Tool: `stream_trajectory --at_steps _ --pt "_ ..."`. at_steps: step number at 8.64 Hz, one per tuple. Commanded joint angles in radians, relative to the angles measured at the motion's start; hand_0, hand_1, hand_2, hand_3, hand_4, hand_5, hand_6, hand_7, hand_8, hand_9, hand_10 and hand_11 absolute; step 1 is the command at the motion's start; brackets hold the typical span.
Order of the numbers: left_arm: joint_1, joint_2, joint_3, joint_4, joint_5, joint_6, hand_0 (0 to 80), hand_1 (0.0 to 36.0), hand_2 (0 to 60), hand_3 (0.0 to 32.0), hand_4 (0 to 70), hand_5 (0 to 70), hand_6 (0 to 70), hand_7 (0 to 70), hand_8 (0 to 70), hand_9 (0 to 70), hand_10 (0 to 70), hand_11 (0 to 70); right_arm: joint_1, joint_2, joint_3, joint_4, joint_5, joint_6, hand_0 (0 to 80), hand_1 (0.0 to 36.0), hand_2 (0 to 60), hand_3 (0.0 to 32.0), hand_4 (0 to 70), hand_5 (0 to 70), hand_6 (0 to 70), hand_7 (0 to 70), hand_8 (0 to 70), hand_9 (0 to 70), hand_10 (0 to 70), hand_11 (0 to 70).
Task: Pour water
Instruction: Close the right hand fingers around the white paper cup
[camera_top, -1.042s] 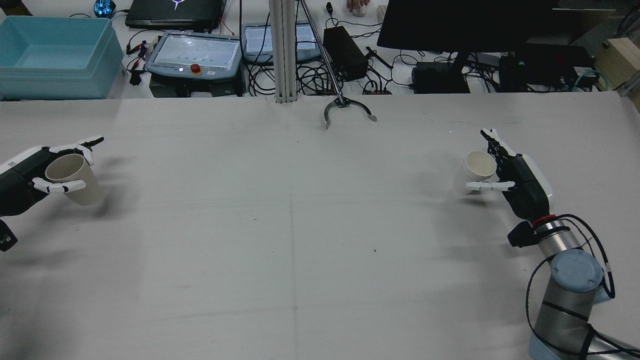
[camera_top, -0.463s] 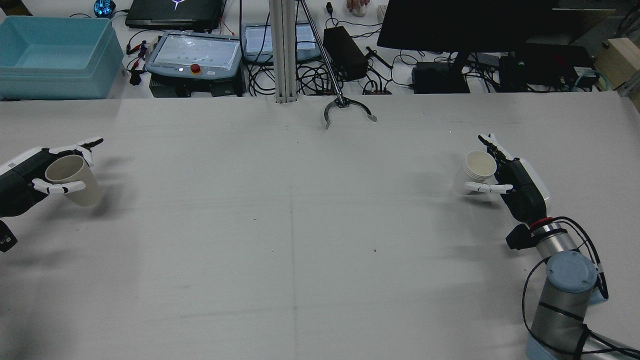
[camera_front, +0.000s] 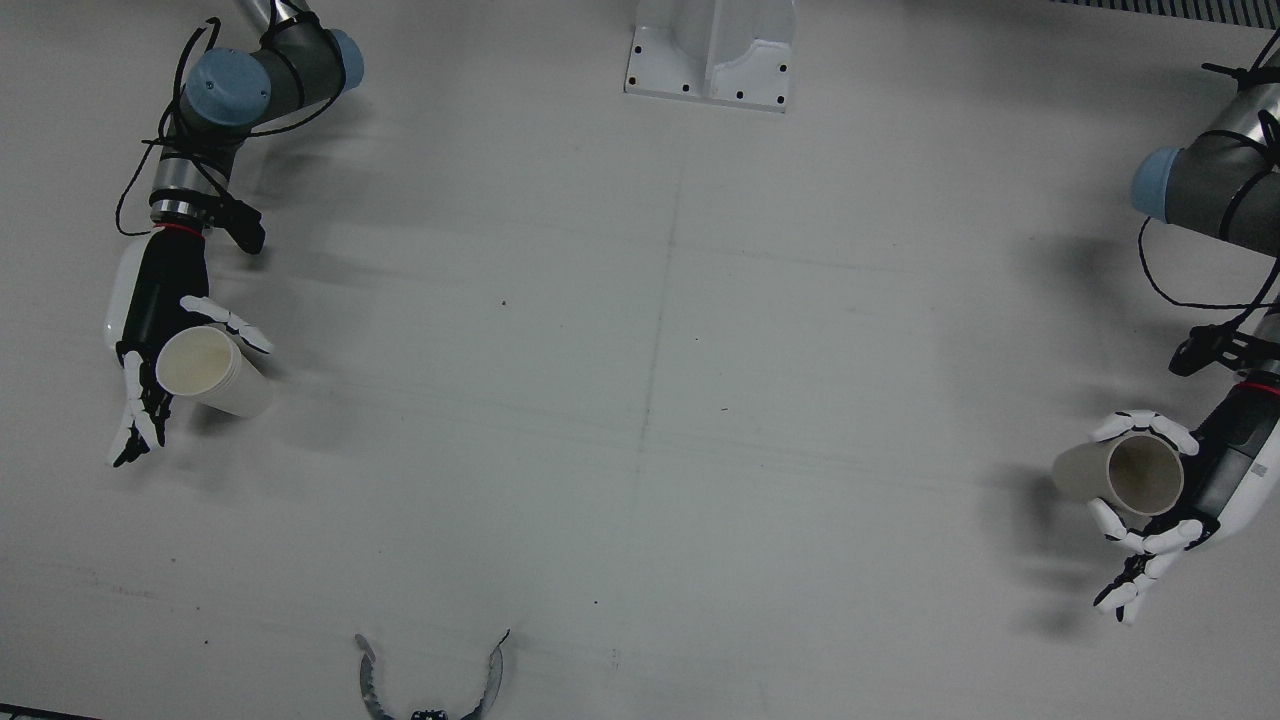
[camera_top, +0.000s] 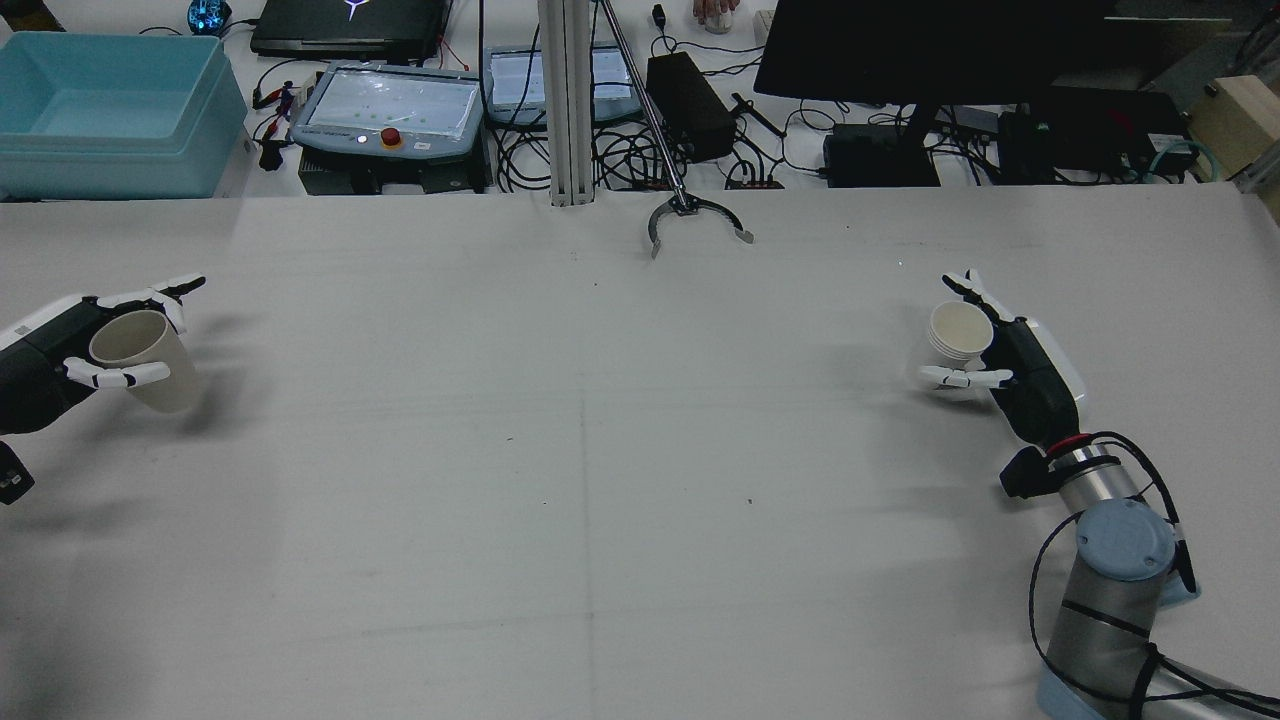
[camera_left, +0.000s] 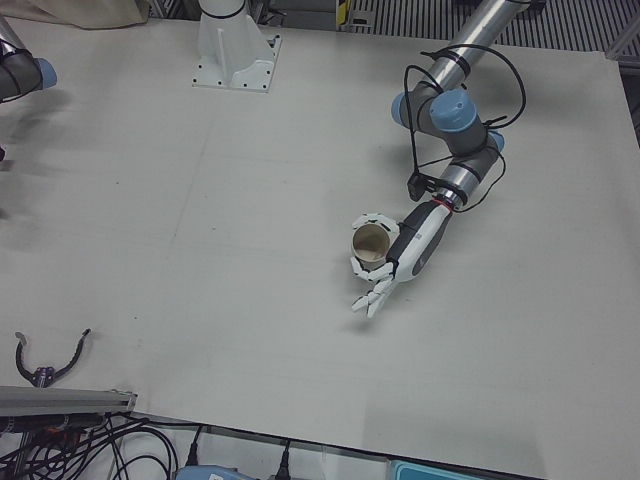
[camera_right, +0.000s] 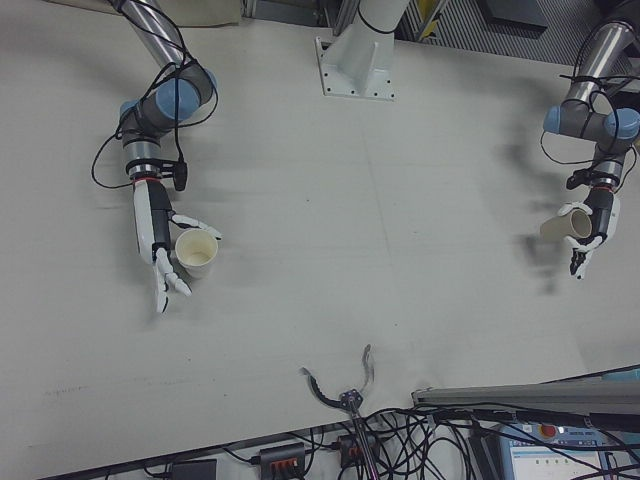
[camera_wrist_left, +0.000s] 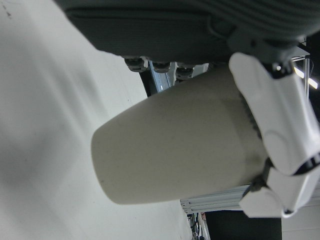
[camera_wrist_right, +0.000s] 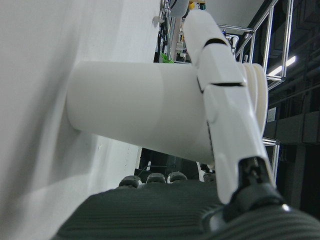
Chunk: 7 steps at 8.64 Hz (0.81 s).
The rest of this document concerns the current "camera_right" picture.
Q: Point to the grey teach pendant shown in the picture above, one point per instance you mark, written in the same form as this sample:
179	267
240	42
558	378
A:
550	450

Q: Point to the dark grey cabinet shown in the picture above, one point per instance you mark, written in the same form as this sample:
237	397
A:
515	10

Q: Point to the black claw grabber tool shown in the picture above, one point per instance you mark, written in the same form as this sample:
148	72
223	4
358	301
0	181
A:
352	400

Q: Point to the teal plastic box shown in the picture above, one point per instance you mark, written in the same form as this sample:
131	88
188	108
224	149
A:
625	373

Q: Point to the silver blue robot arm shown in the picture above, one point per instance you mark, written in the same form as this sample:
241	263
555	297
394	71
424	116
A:
150	30
600	50

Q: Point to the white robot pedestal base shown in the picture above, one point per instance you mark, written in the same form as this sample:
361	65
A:
357	70

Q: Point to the tan paper cup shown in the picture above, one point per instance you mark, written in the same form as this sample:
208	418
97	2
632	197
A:
555	229

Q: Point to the black hub with orange ports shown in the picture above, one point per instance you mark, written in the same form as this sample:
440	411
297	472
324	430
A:
282	452
367	445

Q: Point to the aluminium extrusion post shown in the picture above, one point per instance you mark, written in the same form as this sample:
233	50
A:
500	396

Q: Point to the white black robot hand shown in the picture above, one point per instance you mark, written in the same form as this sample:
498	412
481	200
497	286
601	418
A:
605	215
150	220

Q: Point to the flat black box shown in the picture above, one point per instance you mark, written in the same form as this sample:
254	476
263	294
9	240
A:
192	470

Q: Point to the yellow black hazard strip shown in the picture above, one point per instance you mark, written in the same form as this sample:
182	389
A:
430	20

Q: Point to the white paper cup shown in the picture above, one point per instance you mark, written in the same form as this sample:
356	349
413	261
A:
197	270

